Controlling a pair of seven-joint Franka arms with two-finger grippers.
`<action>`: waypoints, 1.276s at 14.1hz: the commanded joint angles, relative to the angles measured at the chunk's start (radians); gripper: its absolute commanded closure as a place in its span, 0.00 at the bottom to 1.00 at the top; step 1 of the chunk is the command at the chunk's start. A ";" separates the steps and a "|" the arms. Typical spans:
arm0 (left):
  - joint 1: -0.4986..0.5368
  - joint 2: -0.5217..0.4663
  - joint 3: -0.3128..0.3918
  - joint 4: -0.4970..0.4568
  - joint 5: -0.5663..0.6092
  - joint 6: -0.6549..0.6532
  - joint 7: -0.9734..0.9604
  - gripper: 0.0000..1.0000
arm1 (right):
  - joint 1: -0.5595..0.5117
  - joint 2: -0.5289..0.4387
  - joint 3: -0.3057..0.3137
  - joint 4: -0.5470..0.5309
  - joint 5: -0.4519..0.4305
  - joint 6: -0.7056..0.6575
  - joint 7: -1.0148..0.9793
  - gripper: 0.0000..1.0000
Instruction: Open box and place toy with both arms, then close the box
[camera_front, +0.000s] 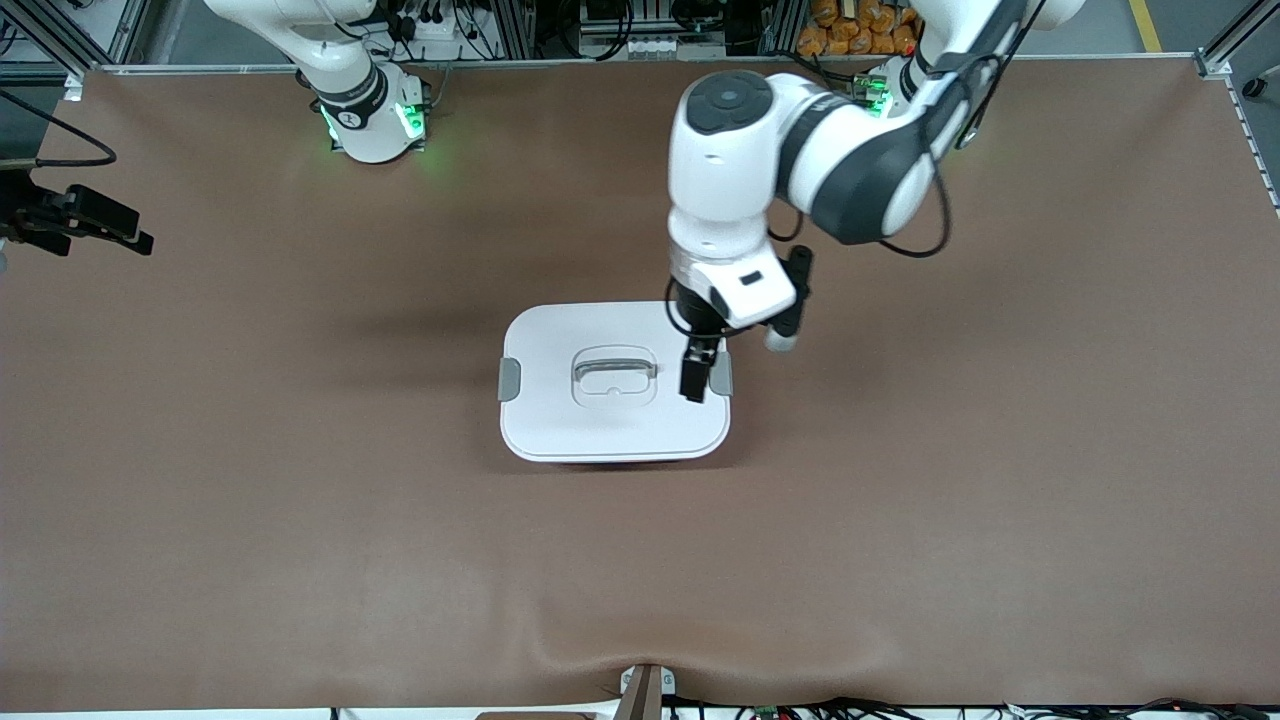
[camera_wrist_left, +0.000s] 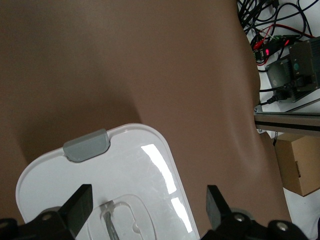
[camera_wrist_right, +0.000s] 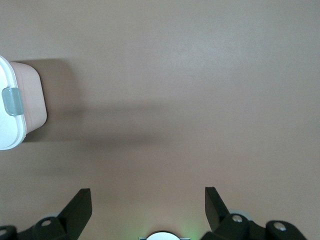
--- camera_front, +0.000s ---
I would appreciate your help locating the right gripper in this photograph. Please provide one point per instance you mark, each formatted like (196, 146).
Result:
(32, 213)

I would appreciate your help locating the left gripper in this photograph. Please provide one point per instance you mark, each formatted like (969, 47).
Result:
(691, 312)

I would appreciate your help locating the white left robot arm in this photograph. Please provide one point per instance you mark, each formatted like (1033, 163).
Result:
(850, 150)

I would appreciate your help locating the brown table mat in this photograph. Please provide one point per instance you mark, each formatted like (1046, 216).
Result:
(900, 520)

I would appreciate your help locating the orange items pile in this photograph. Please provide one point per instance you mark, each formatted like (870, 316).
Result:
(850, 30)

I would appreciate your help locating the white power strip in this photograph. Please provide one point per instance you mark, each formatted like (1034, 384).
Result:
(430, 35)

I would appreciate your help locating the aluminium frame profile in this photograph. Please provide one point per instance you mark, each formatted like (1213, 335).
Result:
(80, 35)

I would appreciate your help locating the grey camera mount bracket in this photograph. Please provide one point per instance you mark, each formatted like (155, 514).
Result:
(645, 690)

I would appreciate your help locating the aluminium table edge rail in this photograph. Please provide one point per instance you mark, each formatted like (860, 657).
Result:
(560, 62)

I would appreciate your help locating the aluminium frame corner post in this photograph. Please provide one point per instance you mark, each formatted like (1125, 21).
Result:
(1235, 45)

